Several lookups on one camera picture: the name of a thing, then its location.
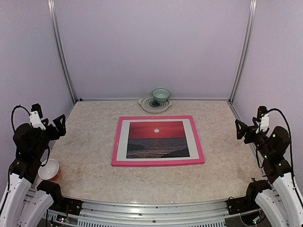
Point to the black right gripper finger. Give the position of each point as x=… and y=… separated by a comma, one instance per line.
x=256, y=121
x=241, y=129

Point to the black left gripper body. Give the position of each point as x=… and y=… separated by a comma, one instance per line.
x=53, y=135

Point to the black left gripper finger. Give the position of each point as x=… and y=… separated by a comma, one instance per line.
x=60, y=124
x=45, y=122

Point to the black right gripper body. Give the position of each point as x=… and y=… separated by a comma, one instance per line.
x=250, y=132

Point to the white photo mat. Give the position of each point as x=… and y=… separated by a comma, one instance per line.
x=123, y=142

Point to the wooden picture frame red edge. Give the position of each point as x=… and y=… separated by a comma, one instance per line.
x=198, y=146

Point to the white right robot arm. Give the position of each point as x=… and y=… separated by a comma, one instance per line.
x=278, y=196

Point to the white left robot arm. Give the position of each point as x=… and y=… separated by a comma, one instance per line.
x=32, y=140

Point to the white bowl orange outside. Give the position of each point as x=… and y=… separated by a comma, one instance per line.
x=49, y=170

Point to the green ceramic bowl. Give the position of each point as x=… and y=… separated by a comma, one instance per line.
x=161, y=95

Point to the white plate green rings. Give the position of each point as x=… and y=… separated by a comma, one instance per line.
x=151, y=106

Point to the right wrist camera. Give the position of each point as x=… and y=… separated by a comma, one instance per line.
x=263, y=120

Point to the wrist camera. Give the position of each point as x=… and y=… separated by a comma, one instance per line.
x=35, y=117
x=263, y=120

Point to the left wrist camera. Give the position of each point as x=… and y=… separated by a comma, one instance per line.
x=35, y=117

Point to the right aluminium corner post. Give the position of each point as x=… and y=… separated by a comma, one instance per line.
x=245, y=50

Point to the aluminium corner post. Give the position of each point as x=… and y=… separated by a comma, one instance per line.
x=245, y=50
x=60, y=51

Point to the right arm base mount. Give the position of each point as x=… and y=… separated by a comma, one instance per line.
x=247, y=202

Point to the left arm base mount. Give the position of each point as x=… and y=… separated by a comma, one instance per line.
x=60, y=203

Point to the left aluminium corner post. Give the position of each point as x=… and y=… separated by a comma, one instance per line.
x=60, y=51

